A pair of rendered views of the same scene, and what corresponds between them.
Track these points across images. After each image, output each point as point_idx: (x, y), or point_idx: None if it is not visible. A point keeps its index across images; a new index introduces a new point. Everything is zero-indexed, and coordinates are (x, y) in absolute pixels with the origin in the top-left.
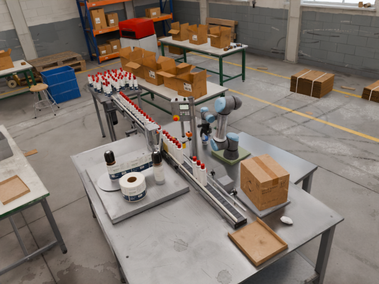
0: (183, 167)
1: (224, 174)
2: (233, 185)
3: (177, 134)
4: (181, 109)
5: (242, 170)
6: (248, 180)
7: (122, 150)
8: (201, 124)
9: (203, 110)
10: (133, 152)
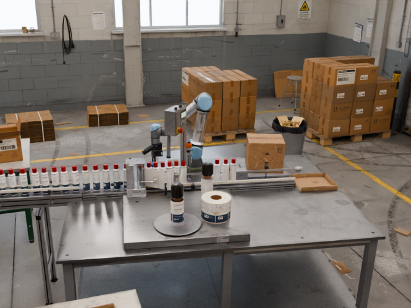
0: (199, 183)
1: None
2: None
3: (110, 181)
4: (182, 118)
5: (252, 150)
6: (263, 154)
7: (98, 219)
8: (150, 148)
9: (158, 126)
10: (125, 206)
